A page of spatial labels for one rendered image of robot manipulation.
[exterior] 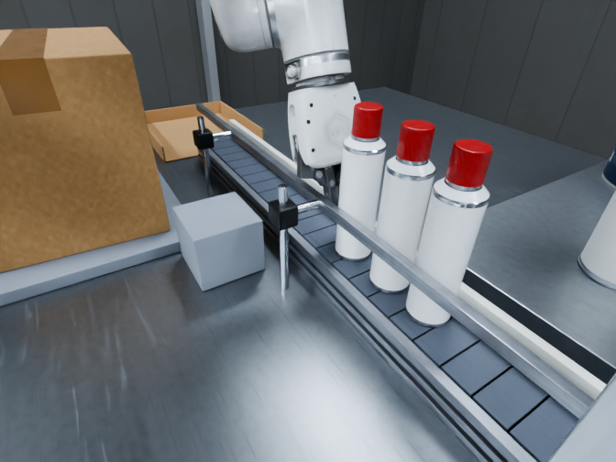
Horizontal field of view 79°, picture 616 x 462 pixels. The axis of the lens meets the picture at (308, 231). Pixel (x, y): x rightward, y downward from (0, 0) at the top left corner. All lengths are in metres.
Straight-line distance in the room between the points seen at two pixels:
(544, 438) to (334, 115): 0.40
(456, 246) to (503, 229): 0.29
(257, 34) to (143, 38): 2.04
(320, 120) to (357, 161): 0.08
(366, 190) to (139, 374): 0.34
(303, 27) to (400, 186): 0.22
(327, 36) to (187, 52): 2.15
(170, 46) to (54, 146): 2.02
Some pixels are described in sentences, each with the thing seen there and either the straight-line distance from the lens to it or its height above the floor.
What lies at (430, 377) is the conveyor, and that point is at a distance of 0.42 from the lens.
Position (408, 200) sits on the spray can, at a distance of 0.41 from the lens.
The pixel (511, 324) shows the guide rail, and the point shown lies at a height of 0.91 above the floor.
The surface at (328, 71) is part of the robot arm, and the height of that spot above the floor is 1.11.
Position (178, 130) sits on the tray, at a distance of 1.16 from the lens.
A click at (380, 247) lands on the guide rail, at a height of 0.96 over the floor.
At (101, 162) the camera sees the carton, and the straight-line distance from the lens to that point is 0.60.
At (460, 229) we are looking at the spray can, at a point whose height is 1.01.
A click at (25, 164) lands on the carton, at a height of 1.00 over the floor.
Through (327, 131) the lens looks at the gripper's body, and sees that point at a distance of 0.49.
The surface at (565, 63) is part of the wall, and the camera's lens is 3.27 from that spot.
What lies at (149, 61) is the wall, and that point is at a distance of 2.54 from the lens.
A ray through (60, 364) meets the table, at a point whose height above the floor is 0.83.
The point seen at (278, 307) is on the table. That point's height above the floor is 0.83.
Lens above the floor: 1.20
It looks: 34 degrees down
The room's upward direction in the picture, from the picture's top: 1 degrees clockwise
